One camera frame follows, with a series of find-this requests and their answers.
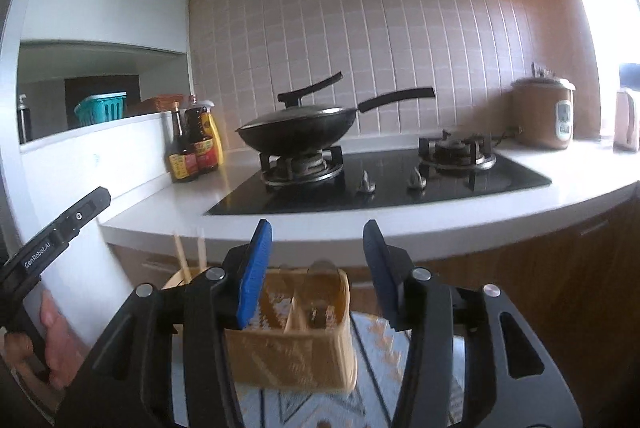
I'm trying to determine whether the brown woven basket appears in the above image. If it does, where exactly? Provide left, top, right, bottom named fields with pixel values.
left=134, top=94, right=186, bottom=115

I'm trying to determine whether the rice cooker power cable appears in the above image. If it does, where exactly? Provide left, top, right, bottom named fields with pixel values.
left=492, top=125, right=522, bottom=145

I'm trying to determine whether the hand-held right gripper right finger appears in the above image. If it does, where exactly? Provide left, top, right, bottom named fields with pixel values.
left=362, top=219, right=584, bottom=428

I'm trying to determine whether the pink electric kettle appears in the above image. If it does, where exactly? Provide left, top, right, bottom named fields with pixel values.
left=612, top=88, right=640, bottom=154

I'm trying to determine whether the dark soy sauce bottle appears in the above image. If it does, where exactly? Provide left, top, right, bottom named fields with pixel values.
left=167, top=102, right=201, bottom=183

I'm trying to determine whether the yellow plastic utensil basket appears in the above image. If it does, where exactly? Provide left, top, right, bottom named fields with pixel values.
left=162, top=265, right=359, bottom=394

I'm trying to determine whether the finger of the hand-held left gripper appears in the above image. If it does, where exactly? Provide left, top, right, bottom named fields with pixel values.
left=52, top=187, right=112, bottom=243

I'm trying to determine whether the patterned woven mat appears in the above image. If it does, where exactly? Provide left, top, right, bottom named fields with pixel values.
left=170, top=308, right=471, bottom=428

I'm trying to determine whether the brown rice cooker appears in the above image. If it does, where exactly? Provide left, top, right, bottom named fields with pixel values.
left=510, top=77, right=576, bottom=151

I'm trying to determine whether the teal plastic basket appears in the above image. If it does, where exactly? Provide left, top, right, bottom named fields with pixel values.
left=74, top=92, right=129, bottom=128

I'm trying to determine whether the black wok lid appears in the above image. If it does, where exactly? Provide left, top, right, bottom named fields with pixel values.
left=238, top=70, right=359, bottom=131

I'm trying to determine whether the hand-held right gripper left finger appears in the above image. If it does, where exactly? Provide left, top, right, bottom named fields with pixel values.
left=55, top=218, right=274, bottom=428

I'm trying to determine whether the yellow oil bottle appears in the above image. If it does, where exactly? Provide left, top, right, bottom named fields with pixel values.
left=202, top=100, right=225, bottom=167

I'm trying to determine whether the gas burner grate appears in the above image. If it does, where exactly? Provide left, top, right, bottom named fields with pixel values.
left=258, top=145, right=346, bottom=187
left=417, top=130, right=499, bottom=175

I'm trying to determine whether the wooden base cabinet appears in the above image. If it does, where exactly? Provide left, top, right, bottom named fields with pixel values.
left=107, top=193, right=640, bottom=414

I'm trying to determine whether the black wok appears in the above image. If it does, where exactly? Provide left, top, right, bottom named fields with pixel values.
left=236, top=87, right=436, bottom=155

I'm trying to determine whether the dark pump bottle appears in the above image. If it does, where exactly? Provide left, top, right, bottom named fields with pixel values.
left=16, top=94, right=34, bottom=144

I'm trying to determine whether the black glass gas stove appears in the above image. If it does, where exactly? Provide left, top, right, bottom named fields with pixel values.
left=202, top=142, right=553, bottom=216

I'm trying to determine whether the dark sauce bottle red cap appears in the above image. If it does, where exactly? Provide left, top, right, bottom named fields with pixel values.
left=185, top=95, right=221, bottom=174

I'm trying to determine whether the metal spoon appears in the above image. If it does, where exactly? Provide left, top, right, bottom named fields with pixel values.
left=306, top=259, right=338, bottom=329

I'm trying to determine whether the person's left hand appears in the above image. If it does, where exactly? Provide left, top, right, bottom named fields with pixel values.
left=2, top=290, right=88, bottom=391

